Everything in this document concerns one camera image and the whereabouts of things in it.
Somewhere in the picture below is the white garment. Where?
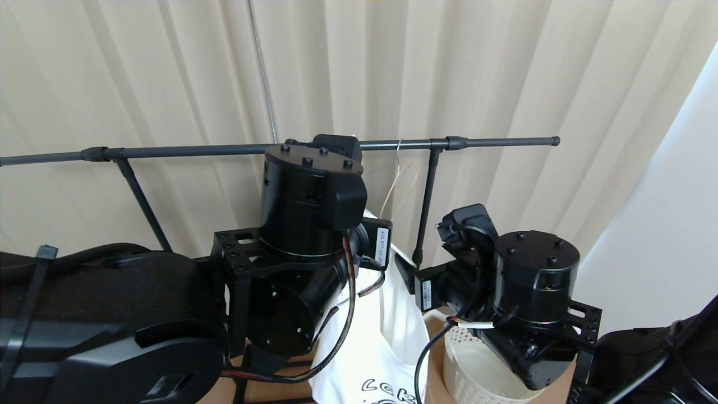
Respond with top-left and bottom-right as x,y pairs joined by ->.
308,209 -> 432,404

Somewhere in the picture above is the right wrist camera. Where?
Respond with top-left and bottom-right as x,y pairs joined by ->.
436,203 -> 500,265

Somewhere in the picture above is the white laundry basket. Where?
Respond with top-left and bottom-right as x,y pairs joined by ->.
423,310 -> 579,404

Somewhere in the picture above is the pink clothes hanger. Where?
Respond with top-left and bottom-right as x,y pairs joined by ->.
380,139 -> 420,221

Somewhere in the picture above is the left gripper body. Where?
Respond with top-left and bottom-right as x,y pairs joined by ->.
350,216 -> 394,271

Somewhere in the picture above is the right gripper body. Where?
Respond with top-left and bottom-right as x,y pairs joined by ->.
394,252 -> 493,315

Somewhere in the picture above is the beige curtain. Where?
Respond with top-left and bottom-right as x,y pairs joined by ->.
0,0 -> 718,337

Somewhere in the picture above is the black clothes rack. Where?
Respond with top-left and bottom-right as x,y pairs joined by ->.
0,136 -> 561,268

